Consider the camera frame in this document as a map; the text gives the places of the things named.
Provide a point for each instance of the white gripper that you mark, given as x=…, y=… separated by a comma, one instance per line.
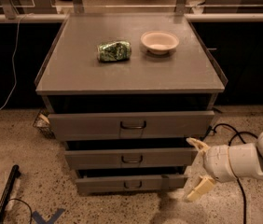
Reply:
x=216, y=162

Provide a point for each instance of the grey drawer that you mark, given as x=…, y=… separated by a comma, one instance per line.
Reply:
x=130, y=158
x=130, y=183
x=133, y=125

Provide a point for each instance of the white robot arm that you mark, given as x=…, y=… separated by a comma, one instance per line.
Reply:
x=246, y=160

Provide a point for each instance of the grey top drawer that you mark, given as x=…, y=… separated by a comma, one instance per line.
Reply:
x=133, y=125

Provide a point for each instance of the grey bottom drawer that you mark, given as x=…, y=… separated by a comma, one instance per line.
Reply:
x=130, y=183

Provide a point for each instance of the grey drawer cabinet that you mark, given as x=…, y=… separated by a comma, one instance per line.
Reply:
x=73, y=81

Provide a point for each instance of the white paper bowl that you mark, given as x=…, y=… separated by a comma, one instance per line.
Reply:
x=159, y=42

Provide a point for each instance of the black bar on floor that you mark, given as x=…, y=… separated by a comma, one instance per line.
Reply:
x=14, y=174

